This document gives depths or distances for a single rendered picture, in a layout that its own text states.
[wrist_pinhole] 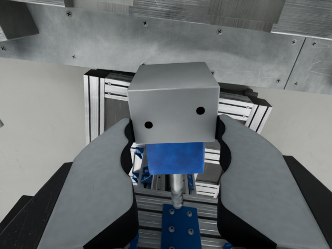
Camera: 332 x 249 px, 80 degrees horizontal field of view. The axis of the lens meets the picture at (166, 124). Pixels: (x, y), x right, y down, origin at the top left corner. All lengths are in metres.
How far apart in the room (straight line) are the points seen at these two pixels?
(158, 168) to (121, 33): 0.17
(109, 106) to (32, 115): 0.61
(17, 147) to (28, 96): 0.43
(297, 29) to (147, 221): 0.45
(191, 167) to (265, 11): 0.14
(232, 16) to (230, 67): 0.09
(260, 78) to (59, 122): 1.25
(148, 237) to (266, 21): 0.44
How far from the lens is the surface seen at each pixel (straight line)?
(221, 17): 0.19
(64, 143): 1.48
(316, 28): 0.20
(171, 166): 0.15
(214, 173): 1.20
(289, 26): 0.19
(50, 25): 0.30
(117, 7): 0.19
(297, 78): 0.32
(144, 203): 0.54
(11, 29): 0.27
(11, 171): 1.87
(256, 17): 0.21
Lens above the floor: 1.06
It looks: 60 degrees down
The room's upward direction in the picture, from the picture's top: 177 degrees counter-clockwise
